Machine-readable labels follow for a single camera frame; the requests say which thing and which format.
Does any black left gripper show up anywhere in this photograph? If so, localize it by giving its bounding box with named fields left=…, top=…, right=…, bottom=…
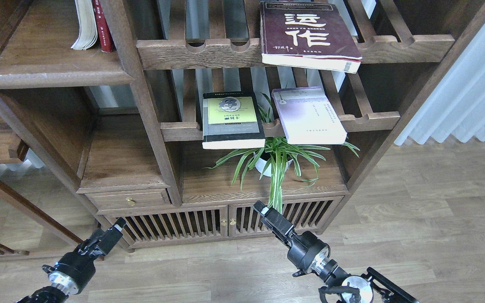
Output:
left=42, top=217, right=127, bottom=295

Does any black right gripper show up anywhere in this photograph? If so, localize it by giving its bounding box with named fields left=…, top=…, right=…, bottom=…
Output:
left=253, top=201, right=331, bottom=274

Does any pale purple white book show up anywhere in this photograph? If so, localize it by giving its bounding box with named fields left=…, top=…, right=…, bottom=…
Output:
left=272, top=87, right=347, bottom=145

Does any dark red book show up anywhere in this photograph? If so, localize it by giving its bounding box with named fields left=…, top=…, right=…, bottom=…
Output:
left=260, top=1, right=362, bottom=73

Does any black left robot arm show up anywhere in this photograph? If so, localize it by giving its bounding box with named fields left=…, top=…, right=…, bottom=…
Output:
left=20, top=218, right=126, bottom=303

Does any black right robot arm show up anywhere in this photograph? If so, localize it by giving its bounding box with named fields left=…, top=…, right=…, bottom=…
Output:
left=253, top=201, right=418, bottom=303

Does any white plant pot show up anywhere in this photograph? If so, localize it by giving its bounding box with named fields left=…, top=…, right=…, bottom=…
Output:
left=254, top=152, right=293, bottom=177

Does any green spider plant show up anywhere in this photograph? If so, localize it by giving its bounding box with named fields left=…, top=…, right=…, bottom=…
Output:
left=207, top=93, right=360, bottom=214

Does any yellow and black book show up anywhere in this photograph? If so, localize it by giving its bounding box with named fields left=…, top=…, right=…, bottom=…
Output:
left=202, top=91, right=265, bottom=149

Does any dark wooden bookshelf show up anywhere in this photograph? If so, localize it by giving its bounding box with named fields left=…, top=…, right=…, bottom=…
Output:
left=0, top=0, right=485, bottom=249

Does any red spine standing book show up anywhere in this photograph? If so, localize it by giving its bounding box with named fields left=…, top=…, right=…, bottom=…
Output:
left=92, top=0, right=114, bottom=53

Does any cream paged standing book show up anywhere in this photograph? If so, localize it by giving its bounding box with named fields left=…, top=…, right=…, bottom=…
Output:
left=71, top=0, right=98, bottom=50

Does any white pleated curtain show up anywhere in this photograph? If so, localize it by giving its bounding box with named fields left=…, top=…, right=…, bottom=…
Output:
left=394, top=25, right=485, bottom=146

